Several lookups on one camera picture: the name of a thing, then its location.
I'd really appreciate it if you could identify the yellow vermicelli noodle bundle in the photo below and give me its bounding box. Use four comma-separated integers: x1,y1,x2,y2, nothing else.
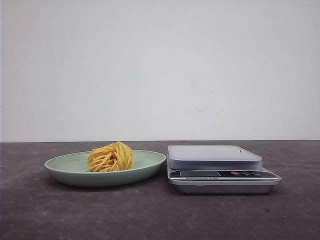
86,141,136,173

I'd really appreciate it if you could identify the light green oval plate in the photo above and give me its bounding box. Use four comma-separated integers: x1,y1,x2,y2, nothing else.
44,149,166,188

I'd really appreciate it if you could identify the silver digital kitchen scale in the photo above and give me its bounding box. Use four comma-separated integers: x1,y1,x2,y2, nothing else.
167,145,282,194

